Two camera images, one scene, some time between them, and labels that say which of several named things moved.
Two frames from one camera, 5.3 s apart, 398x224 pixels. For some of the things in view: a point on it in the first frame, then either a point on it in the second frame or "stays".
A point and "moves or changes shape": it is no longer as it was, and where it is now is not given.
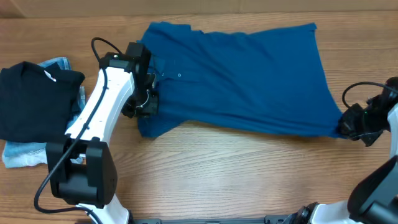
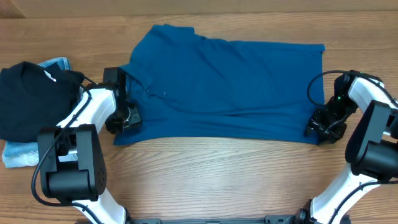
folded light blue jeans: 17,154 stays
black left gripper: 150,104 → 131,117
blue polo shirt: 267,79 moves or changes shape
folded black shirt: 37,103 stays
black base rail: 270,219 stays
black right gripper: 348,121 → 321,125
